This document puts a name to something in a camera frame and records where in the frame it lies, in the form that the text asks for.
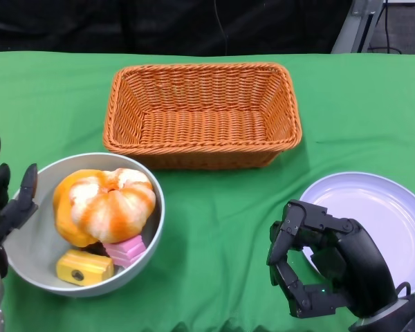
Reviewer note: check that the lilac plate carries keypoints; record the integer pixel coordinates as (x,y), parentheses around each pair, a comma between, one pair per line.
(377,214)

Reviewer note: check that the yellow layered toy cake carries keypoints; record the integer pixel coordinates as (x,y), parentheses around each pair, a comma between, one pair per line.
(90,266)

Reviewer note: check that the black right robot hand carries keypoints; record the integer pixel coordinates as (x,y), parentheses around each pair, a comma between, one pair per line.
(359,263)

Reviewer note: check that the orange wicker basket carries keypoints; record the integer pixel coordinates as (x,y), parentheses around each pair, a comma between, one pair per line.
(204,121)

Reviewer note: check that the green tablecloth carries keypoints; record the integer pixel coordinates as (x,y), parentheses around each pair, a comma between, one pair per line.
(41,103)

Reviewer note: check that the grey metal frame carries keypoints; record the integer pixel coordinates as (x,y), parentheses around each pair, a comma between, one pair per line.
(352,24)

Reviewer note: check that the white orange striped bread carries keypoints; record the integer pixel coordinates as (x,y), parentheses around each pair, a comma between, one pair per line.
(114,207)

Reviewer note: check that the grey bowl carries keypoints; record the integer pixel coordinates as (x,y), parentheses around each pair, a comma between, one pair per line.
(34,249)

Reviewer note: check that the black backdrop curtain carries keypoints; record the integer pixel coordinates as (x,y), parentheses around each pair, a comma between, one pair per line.
(90,24)

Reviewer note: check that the pink layered toy cake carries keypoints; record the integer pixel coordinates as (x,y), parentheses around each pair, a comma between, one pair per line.
(124,250)

